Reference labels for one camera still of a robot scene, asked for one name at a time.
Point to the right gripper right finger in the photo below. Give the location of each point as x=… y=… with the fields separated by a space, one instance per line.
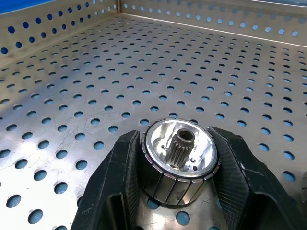
x=251 y=191

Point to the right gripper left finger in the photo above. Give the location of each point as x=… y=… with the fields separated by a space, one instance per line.
x=103 y=179

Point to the silver rotor with gear shaft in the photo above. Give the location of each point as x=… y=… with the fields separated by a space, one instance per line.
x=177 y=187

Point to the perforated metal tray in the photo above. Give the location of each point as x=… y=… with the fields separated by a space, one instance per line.
x=144 y=60

